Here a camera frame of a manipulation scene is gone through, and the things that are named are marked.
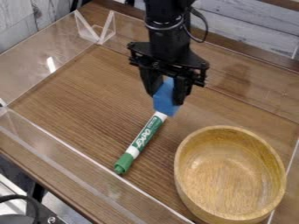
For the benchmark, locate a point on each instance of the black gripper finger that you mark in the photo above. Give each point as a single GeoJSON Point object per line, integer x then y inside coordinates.
{"type": "Point", "coordinates": [153, 79]}
{"type": "Point", "coordinates": [182, 89]}

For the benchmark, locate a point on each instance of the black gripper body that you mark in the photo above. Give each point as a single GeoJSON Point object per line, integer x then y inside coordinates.
{"type": "Point", "coordinates": [189, 65]}

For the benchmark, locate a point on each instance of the blue foam block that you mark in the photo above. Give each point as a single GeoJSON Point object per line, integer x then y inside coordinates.
{"type": "Point", "coordinates": [163, 98]}

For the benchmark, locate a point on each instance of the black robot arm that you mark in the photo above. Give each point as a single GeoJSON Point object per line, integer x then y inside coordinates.
{"type": "Point", "coordinates": [174, 24]}

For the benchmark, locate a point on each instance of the brown wooden bowl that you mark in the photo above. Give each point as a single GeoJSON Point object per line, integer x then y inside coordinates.
{"type": "Point", "coordinates": [230, 175]}

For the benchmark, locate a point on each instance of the green dry erase marker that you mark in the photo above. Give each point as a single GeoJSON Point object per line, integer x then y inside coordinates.
{"type": "Point", "coordinates": [138, 145]}

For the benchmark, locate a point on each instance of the clear acrylic tray wall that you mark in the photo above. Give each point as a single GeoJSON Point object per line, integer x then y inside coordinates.
{"type": "Point", "coordinates": [75, 108]}

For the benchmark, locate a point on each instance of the black metal table bracket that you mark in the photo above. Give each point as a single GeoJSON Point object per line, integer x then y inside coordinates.
{"type": "Point", "coordinates": [48, 217]}

